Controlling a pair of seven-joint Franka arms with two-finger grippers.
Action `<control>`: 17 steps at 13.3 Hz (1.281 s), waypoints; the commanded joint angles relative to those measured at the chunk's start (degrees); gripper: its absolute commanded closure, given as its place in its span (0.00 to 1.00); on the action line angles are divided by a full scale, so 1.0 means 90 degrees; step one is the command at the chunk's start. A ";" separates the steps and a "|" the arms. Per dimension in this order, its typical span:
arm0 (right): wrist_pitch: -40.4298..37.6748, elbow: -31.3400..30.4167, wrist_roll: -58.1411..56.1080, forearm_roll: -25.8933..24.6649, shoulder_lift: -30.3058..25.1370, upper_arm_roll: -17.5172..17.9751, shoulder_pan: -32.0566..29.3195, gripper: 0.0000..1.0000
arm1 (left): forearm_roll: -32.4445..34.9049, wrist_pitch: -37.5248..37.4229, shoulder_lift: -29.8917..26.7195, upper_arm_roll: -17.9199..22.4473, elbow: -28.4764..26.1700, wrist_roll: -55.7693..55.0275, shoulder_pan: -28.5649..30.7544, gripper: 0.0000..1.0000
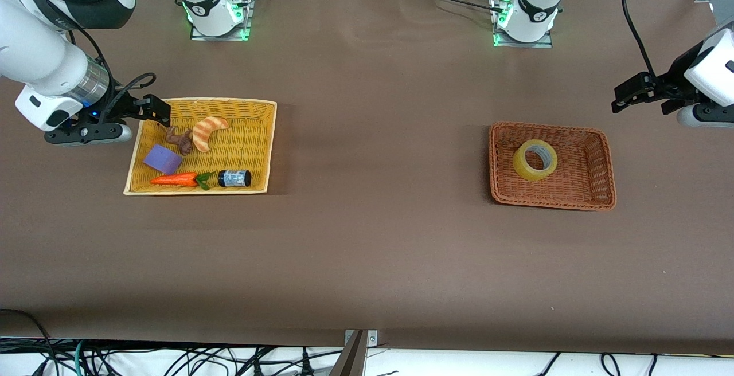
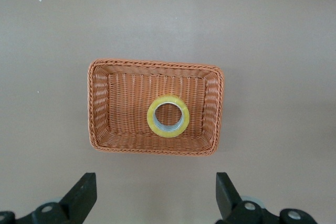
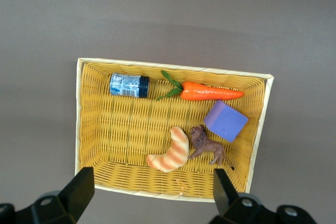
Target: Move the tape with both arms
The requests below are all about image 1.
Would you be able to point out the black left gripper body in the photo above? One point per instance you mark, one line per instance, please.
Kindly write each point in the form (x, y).
(674, 85)

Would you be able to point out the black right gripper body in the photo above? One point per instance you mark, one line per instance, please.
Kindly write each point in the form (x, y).
(118, 107)

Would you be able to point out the clear yellowish tape roll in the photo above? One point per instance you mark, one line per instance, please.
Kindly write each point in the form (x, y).
(520, 164)

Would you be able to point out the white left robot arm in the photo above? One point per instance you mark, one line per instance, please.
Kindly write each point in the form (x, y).
(717, 72)

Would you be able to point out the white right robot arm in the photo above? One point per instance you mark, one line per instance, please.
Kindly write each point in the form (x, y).
(40, 61)

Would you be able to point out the brown toy figure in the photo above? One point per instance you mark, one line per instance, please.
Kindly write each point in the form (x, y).
(184, 143)

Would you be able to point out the toy croissant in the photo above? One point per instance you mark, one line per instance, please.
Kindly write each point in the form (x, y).
(202, 132)

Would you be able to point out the purple foam block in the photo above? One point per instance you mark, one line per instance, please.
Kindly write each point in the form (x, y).
(161, 159)

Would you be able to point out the orange toy carrot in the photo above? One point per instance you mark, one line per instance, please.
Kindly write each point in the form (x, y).
(172, 180)

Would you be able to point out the brown wicker basket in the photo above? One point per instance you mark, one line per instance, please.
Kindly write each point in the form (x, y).
(579, 164)

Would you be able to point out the yellow wicker basket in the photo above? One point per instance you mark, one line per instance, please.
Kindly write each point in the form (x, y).
(252, 135)

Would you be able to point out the dark grey support strut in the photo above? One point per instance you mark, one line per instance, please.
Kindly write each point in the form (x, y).
(351, 361)

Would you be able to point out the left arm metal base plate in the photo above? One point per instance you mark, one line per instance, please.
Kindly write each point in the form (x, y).
(545, 42)

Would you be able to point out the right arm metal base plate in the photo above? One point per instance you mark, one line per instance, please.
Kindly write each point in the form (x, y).
(245, 20)

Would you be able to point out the metal table edge bracket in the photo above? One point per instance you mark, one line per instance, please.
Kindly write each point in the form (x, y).
(373, 337)

